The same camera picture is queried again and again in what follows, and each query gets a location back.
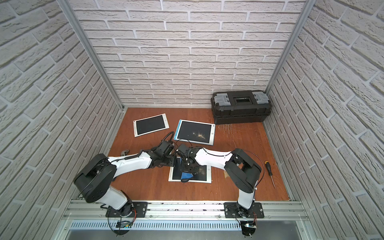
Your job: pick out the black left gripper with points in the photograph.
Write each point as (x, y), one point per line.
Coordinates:
(172, 160)

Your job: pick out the black plastic toolbox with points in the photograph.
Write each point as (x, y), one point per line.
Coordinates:
(240, 107)

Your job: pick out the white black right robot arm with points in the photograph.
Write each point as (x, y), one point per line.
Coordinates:
(241, 168)

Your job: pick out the right aluminium corner post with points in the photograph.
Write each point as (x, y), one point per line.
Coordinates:
(308, 6)

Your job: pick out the left aluminium corner post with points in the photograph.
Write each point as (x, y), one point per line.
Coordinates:
(85, 41)

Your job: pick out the orange handled pliers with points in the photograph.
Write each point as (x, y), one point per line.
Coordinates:
(125, 153)

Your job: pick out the aluminium corner post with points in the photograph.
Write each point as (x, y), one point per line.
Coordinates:
(308, 6)
(85, 41)

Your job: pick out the blue microfiber cloth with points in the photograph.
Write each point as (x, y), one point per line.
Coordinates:
(185, 177)

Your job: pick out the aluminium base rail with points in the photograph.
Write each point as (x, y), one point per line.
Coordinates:
(185, 215)

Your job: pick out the small white drawing tablet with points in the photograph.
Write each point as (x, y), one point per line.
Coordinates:
(150, 125)

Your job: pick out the black yellow screwdriver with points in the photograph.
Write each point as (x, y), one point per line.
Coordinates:
(269, 170)

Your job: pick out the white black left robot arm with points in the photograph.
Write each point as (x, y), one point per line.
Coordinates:
(94, 180)

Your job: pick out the blue framed drawing tablet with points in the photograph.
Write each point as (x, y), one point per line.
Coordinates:
(195, 132)

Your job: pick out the large white drawing tablet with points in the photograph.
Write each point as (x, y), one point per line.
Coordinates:
(202, 176)

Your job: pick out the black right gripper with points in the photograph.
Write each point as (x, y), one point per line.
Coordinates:
(183, 168)

